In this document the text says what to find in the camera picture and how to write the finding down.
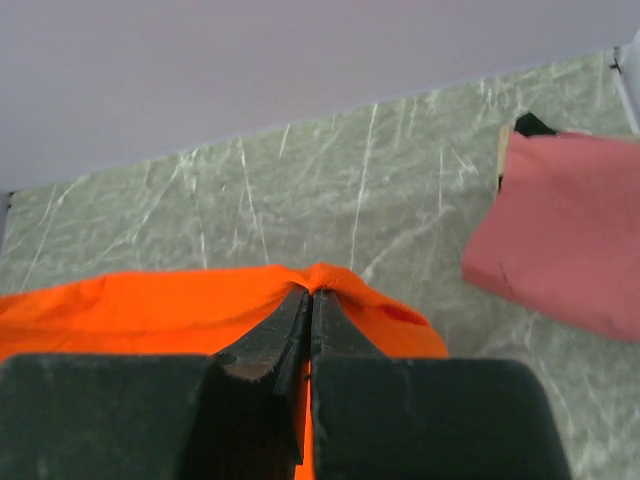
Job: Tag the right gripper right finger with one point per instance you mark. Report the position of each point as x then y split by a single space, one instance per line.
338 347

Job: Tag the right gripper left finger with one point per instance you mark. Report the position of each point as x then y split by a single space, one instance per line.
264 377

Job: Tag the orange polo shirt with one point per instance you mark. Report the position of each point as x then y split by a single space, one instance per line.
115 378

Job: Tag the wooden board under shirts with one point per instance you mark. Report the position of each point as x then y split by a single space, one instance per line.
502 147

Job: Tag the folded pink t shirt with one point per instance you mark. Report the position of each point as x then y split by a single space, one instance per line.
562 235

